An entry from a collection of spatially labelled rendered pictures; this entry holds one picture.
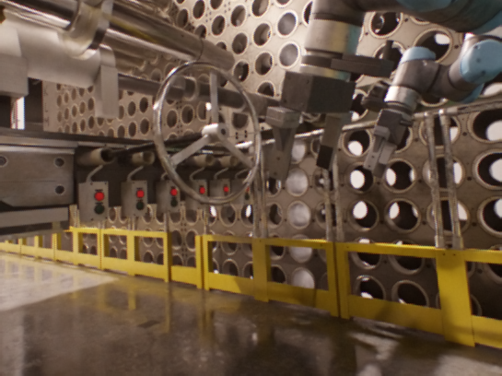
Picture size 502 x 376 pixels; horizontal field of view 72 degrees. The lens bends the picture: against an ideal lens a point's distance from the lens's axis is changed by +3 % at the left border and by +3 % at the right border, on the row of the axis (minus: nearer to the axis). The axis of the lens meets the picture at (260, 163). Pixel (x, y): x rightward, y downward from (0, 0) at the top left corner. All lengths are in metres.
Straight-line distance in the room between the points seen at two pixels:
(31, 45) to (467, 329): 2.12
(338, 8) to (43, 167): 1.26
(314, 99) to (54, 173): 1.21
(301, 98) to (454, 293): 1.46
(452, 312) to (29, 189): 1.77
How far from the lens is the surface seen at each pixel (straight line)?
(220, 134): 0.91
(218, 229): 3.67
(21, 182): 1.50
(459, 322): 1.85
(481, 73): 0.84
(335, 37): 0.50
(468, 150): 2.57
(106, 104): 1.75
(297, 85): 0.48
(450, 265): 1.79
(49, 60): 1.72
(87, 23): 1.48
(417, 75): 0.95
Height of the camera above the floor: 0.70
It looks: 4 degrees up
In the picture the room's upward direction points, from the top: 3 degrees counter-clockwise
